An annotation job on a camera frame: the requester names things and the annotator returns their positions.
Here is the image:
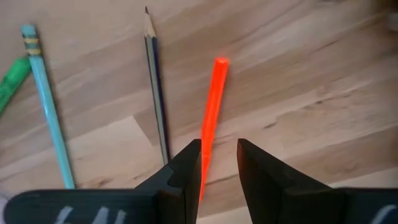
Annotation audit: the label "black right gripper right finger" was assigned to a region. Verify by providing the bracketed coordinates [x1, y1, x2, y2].
[237, 138, 398, 224]

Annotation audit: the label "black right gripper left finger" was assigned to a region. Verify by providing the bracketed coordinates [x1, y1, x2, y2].
[4, 138, 203, 224]

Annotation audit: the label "neon orange pen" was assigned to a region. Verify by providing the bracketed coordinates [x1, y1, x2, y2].
[198, 57, 230, 202]

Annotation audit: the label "grey and navy pencil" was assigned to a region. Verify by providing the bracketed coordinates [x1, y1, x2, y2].
[143, 5, 171, 166]

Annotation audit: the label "green pen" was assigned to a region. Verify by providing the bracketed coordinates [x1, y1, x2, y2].
[0, 55, 32, 116]

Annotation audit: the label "light blue pencil with eraser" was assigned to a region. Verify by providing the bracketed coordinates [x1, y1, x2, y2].
[20, 24, 76, 190]

